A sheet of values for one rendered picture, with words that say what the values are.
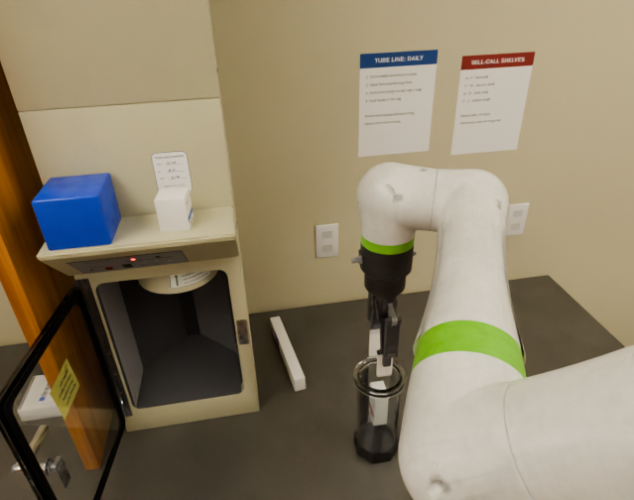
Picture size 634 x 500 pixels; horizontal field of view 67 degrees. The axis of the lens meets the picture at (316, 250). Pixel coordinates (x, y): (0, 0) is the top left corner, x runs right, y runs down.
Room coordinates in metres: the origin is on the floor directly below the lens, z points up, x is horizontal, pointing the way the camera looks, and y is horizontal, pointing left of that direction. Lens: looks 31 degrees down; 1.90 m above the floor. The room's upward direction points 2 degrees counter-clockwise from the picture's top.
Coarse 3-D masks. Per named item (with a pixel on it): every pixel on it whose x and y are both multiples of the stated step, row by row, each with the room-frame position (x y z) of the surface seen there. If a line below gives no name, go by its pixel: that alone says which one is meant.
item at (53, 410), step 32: (64, 320) 0.68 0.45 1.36; (64, 352) 0.65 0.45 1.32; (32, 384) 0.55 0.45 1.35; (64, 384) 0.62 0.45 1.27; (96, 384) 0.71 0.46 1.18; (32, 416) 0.52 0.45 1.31; (64, 416) 0.59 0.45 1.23; (96, 416) 0.67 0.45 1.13; (32, 448) 0.49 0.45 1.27; (64, 448) 0.55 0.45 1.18; (96, 448) 0.63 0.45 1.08; (32, 480) 0.46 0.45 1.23; (96, 480) 0.60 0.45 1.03
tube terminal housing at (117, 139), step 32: (32, 128) 0.79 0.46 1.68; (64, 128) 0.79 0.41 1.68; (96, 128) 0.80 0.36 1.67; (128, 128) 0.81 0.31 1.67; (160, 128) 0.82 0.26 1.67; (192, 128) 0.83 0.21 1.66; (224, 128) 0.92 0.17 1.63; (64, 160) 0.79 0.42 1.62; (96, 160) 0.80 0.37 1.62; (128, 160) 0.81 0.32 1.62; (192, 160) 0.82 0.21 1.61; (224, 160) 0.83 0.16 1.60; (128, 192) 0.80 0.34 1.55; (192, 192) 0.82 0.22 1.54; (224, 192) 0.83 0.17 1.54; (256, 384) 0.85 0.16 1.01; (160, 416) 0.80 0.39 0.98; (192, 416) 0.81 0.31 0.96; (224, 416) 0.82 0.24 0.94
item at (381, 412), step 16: (368, 368) 0.76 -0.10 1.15; (400, 368) 0.74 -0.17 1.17; (368, 384) 0.76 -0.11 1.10; (400, 384) 0.69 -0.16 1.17; (368, 400) 0.69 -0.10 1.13; (384, 400) 0.68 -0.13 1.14; (368, 416) 0.69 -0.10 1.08; (384, 416) 0.68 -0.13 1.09; (368, 432) 0.69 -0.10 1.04; (384, 432) 0.68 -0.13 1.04; (368, 448) 0.69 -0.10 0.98; (384, 448) 0.68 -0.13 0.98
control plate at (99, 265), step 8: (128, 256) 0.71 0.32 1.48; (136, 256) 0.72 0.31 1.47; (144, 256) 0.72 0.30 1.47; (152, 256) 0.73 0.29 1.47; (168, 256) 0.74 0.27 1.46; (176, 256) 0.75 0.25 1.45; (184, 256) 0.75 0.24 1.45; (72, 264) 0.70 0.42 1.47; (80, 264) 0.71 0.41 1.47; (88, 264) 0.72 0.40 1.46; (96, 264) 0.72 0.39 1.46; (104, 264) 0.73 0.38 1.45; (112, 264) 0.73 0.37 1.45; (120, 264) 0.74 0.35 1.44; (136, 264) 0.75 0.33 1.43; (144, 264) 0.76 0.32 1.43; (152, 264) 0.77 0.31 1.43; (160, 264) 0.77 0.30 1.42; (88, 272) 0.75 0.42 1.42; (96, 272) 0.76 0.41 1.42
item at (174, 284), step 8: (200, 272) 0.86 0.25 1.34; (208, 272) 0.88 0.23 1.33; (216, 272) 0.90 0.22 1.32; (144, 280) 0.85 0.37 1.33; (152, 280) 0.84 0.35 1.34; (160, 280) 0.84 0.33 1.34; (168, 280) 0.83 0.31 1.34; (176, 280) 0.83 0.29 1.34; (184, 280) 0.84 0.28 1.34; (192, 280) 0.84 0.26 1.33; (200, 280) 0.85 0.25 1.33; (208, 280) 0.86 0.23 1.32; (144, 288) 0.84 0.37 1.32; (152, 288) 0.83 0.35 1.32; (160, 288) 0.83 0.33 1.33; (168, 288) 0.83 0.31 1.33; (176, 288) 0.83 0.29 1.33; (184, 288) 0.83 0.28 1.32; (192, 288) 0.84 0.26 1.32
